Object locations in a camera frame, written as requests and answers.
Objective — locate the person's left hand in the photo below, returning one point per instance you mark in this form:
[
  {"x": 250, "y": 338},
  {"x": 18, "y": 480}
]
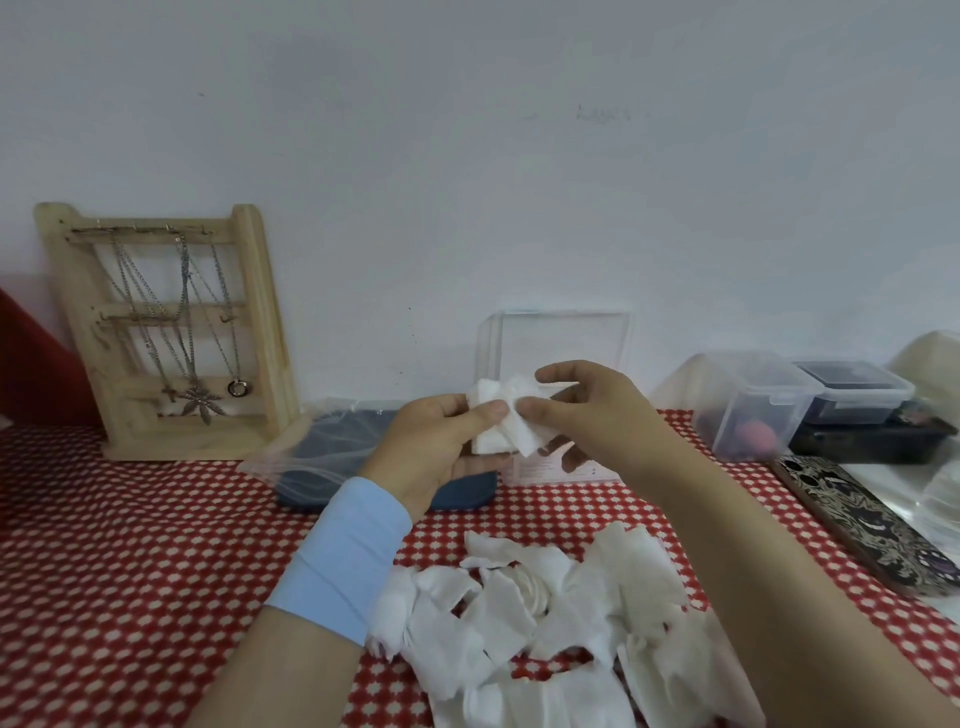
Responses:
[{"x": 424, "y": 450}]

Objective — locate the person's right hand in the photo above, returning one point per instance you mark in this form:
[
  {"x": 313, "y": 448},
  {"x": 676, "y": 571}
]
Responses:
[{"x": 615, "y": 420}]

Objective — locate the clear cotton pad box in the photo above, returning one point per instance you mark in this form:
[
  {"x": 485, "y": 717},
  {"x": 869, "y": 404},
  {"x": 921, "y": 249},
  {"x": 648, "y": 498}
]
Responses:
[{"x": 562, "y": 345}]

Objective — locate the white cloth square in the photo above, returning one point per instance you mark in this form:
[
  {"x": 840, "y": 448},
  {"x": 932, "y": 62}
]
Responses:
[{"x": 525, "y": 439}]

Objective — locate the clear plastic bag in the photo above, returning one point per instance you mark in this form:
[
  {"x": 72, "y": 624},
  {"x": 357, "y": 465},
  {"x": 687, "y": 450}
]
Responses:
[{"x": 292, "y": 465}]

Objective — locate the pile of white cotton pads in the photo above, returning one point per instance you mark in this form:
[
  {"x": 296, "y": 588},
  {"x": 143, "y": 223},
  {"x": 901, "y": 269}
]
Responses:
[{"x": 495, "y": 622}]

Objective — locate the person's left forearm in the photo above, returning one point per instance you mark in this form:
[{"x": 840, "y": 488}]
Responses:
[{"x": 277, "y": 675}]

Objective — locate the person's right forearm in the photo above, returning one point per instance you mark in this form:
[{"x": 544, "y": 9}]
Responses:
[{"x": 787, "y": 600}]

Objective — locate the black tray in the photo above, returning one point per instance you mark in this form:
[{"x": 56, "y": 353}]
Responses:
[{"x": 870, "y": 442}]

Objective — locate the dark blue pouch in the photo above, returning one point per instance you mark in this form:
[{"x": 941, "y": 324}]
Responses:
[{"x": 465, "y": 495}]

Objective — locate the light blue wristband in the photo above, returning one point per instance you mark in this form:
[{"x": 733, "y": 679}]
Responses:
[{"x": 341, "y": 562}]

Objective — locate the pink makeup sponge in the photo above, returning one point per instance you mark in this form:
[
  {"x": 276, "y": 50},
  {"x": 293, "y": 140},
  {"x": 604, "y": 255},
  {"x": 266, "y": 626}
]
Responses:
[{"x": 754, "y": 435}]

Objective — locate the clear lidded plastic container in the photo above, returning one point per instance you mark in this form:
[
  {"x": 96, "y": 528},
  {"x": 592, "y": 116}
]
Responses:
[{"x": 757, "y": 382}]

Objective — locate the wooden jewelry stand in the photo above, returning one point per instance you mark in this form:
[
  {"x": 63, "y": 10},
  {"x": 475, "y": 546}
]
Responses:
[{"x": 259, "y": 322}]

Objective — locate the clear container with black contents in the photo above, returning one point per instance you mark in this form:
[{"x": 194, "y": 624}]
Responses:
[{"x": 855, "y": 390}]

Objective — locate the phone with patterned case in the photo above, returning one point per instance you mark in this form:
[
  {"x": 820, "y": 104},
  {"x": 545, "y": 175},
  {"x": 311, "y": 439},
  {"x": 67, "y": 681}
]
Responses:
[{"x": 862, "y": 521}]

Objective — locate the red checkered tablecloth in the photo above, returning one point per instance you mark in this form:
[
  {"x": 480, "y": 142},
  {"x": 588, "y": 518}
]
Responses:
[{"x": 150, "y": 570}]

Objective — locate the beige plastic tub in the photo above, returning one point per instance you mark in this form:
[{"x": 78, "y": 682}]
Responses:
[{"x": 934, "y": 364}]

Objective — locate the clear plastic water bottle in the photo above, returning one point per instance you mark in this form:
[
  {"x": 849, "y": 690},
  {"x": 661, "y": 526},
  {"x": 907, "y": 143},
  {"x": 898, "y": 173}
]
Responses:
[{"x": 945, "y": 495}]

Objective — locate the red framed mirror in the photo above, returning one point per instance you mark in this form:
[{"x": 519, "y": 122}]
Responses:
[{"x": 37, "y": 382}]

